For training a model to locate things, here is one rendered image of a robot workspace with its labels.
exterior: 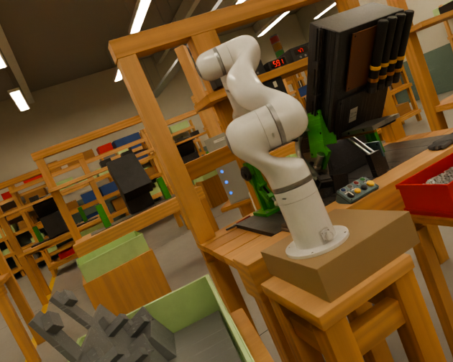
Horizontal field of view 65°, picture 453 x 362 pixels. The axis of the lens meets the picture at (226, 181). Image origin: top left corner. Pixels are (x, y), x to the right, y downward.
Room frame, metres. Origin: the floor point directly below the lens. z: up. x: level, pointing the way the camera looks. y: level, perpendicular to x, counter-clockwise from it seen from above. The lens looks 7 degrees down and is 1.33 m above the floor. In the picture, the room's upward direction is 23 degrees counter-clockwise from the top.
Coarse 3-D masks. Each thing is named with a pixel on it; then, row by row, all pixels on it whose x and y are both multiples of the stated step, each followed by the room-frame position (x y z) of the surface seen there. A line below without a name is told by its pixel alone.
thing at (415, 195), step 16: (448, 160) 1.34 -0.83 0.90; (416, 176) 1.29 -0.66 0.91; (432, 176) 1.31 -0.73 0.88; (448, 176) 1.26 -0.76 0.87; (416, 192) 1.19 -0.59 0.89; (432, 192) 1.13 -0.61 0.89; (448, 192) 1.07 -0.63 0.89; (416, 208) 1.21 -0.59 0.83; (432, 208) 1.15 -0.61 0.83; (448, 208) 1.09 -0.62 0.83
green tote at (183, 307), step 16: (192, 288) 1.04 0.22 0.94; (208, 288) 1.04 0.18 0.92; (160, 304) 1.02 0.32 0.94; (176, 304) 1.02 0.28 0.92; (192, 304) 1.03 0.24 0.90; (208, 304) 1.04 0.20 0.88; (160, 320) 1.01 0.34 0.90; (176, 320) 1.02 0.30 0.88; (192, 320) 1.03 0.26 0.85; (224, 320) 1.04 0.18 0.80; (240, 336) 0.65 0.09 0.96; (240, 352) 0.80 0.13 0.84
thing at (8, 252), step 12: (24, 192) 9.44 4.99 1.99; (0, 204) 9.21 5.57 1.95; (24, 204) 9.48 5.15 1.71; (12, 216) 9.25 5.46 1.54; (0, 228) 9.15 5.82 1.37; (12, 228) 9.26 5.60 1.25; (24, 228) 9.34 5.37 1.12; (0, 240) 9.07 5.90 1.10; (12, 252) 9.15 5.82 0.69; (48, 252) 9.45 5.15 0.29
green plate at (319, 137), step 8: (320, 112) 1.58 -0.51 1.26; (312, 120) 1.64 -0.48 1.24; (320, 120) 1.58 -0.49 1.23; (312, 128) 1.64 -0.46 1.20; (320, 128) 1.59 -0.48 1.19; (312, 136) 1.65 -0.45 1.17; (320, 136) 1.59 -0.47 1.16; (328, 136) 1.60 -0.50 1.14; (336, 136) 1.61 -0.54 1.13; (312, 144) 1.66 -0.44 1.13; (320, 144) 1.60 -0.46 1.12; (328, 144) 1.64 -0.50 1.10; (312, 152) 1.66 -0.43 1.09
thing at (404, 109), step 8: (304, 72) 6.60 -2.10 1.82; (296, 80) 6.95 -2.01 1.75; (400, 80) 7.45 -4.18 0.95; (408, 80) 7.43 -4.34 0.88; (296, 88) 6.95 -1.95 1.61; (304, 88) 6.75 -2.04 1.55; (392, 88) 7.36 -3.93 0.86; (400, 88) 7.25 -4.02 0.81; (408, 88) 7.41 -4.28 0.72; (304, 96) 6.84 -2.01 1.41; (304, 104) 6.94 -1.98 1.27; (400, 104) 7.50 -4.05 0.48; (408, 104) 7.43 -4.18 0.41; (416, 104) 7.43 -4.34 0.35; (400, 112) 7.34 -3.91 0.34; (408, 112) 7.39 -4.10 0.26; (416, 112) 7.34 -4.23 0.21
